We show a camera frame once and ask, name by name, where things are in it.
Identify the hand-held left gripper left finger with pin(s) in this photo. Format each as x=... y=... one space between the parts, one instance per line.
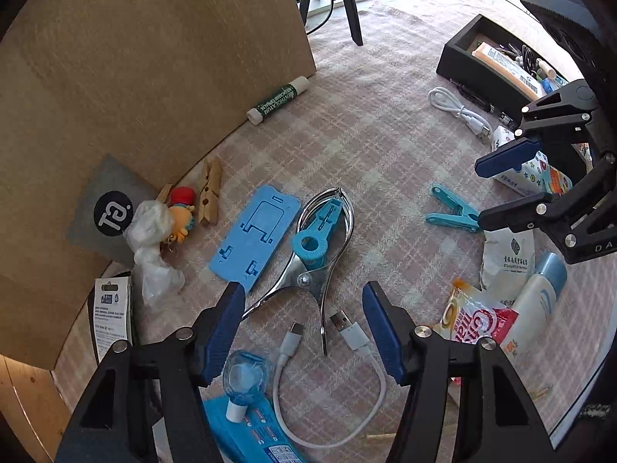
x=221 y=333

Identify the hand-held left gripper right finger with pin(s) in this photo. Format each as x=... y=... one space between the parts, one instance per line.
x=385 y=333

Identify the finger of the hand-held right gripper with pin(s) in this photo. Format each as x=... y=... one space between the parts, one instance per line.
x=520 y=214
x=506 y=156

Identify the teal clothes peg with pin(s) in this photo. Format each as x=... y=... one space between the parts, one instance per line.
x=458 y=210

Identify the metal pliers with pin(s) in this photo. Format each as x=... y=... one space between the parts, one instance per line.
x=308 y=277

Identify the black container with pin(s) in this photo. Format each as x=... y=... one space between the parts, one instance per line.
x=458 y=55

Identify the patterned tissue packet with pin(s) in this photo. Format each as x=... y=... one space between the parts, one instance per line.
x=535 y=173

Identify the white paper packet green logo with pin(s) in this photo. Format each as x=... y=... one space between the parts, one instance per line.
x=508 y=258

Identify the small bottle in clear wrap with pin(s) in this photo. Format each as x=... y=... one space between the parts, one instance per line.
x=246 y=378

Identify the black pen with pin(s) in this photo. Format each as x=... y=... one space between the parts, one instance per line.
x=477 y=99

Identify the long cream packet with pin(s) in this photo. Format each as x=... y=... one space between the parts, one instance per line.
x=506 y=70

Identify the white sunscreen bottle blue cap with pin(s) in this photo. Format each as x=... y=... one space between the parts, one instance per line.
x=532 y=304

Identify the red and white snack packet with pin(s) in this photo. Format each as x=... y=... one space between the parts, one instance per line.
x=477 y=320

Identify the blue phone stand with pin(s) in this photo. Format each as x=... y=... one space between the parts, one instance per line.
x=260 y=231

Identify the printed product packaging card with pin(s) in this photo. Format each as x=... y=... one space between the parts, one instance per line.
x=113 y=318

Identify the blue wet wipes pack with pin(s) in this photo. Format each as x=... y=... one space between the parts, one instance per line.
x=260 y=439

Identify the white plastic bag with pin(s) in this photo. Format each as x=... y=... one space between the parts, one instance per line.
x=152 y=231

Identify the wooden clothes peg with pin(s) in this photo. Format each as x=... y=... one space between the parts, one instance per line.
x=209 y=193

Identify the grey card with round logo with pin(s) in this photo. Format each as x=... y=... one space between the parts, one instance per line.
x=96 y=193

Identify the pine wood side panel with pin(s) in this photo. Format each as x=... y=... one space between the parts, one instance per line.
x=29 y=415

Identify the black tripod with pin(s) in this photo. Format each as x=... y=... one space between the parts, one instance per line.
x=349 y=5

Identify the green lip balm stick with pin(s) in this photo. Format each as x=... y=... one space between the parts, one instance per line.
x=274 y=101

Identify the brown back panel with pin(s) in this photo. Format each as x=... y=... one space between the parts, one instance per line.
x=144 y=82

